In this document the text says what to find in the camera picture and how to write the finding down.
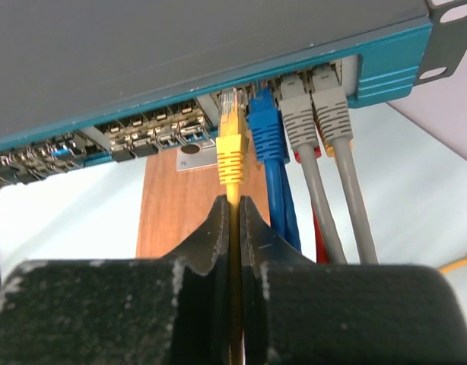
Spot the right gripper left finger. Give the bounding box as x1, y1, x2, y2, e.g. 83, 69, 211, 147
0, 196, 229, 364

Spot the red patch cable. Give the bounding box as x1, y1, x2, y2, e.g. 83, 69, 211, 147
293, 145, 330, 265

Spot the long grey patch cable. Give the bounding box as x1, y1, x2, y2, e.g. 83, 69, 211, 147
310, 65, 379, 265

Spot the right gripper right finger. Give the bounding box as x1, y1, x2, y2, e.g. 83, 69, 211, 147
240, 197, 467, 364

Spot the yellow patch cable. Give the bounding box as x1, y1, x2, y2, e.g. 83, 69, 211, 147
215, 87, 250, 365

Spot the wooden board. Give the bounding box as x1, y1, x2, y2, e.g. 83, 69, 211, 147
135, 144, 272, 259

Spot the dark grey network switch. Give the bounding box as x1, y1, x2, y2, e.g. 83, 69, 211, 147
0, 1, 467, 189

